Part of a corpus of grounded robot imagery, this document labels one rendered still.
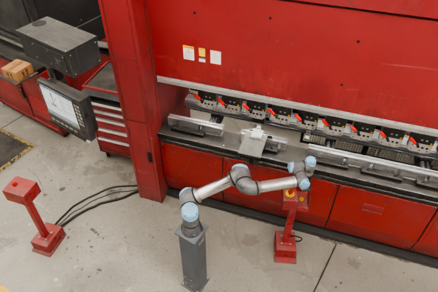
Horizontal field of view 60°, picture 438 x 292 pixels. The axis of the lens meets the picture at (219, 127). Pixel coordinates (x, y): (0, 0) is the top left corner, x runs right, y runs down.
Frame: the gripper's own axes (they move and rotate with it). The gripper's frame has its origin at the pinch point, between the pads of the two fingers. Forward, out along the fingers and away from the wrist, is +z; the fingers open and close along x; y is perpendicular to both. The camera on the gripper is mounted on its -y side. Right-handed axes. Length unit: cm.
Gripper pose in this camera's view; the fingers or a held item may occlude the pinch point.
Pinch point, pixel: (304, 190)
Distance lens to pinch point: 299.7
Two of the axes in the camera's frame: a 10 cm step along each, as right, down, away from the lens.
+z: 0.1, 6.8, 7.3
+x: -10.0, -0.6, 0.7
